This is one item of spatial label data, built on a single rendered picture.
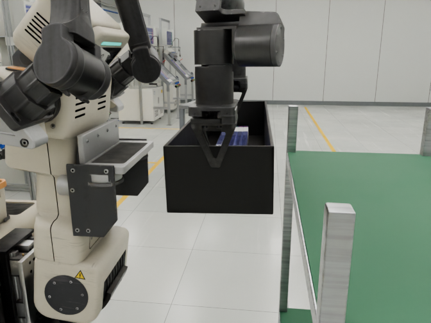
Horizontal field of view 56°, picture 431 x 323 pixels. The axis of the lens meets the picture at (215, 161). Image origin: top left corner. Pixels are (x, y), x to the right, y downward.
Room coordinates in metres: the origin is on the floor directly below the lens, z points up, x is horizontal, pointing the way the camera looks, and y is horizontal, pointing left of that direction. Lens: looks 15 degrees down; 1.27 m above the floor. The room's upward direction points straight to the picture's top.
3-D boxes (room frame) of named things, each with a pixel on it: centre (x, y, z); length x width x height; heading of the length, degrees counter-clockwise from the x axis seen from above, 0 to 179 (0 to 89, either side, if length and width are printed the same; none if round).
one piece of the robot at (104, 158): (0.91, 0.25, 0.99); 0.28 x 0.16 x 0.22; 174
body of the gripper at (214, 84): (0.61, 0.00, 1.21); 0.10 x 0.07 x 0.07; 174
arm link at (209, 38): (0.60, 0.00, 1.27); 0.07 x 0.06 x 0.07; 68
